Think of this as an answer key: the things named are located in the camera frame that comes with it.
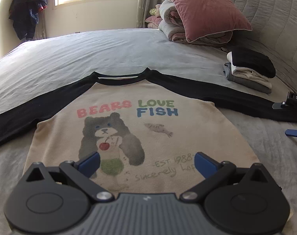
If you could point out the folded black garment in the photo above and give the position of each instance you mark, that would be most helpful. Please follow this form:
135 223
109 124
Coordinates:
253 61

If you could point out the beige shirt with black sleeves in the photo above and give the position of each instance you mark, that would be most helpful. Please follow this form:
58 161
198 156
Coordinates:
163 139

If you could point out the grey quilted headboard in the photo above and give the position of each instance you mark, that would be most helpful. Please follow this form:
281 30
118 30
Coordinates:
273 17

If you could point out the pink pillow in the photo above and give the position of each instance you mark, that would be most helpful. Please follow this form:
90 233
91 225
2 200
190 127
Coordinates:
202 7

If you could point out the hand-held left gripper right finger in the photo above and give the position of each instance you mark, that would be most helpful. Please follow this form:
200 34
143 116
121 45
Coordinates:
204 164

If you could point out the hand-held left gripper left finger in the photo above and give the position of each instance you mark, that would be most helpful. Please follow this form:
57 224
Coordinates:
89 163

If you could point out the folded cream garment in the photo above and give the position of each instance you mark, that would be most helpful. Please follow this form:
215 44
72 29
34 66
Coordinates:
251 77

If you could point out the grey bed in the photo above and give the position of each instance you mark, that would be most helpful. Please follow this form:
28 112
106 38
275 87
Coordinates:
101 51

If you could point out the hanging navy jacket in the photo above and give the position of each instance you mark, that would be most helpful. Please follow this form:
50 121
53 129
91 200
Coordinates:
25 7

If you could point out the grey curtain behind jacket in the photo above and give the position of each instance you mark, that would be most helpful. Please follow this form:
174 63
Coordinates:
40 27

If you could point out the folded grey garment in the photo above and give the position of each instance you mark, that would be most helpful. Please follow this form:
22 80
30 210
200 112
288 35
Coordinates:
246 84

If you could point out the small patterned cloth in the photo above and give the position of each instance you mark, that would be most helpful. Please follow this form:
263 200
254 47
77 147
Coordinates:
153 11

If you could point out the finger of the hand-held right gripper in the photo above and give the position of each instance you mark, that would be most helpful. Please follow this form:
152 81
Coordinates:
294 133

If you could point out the folded grey pink quilt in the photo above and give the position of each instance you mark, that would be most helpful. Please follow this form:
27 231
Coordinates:
175 27

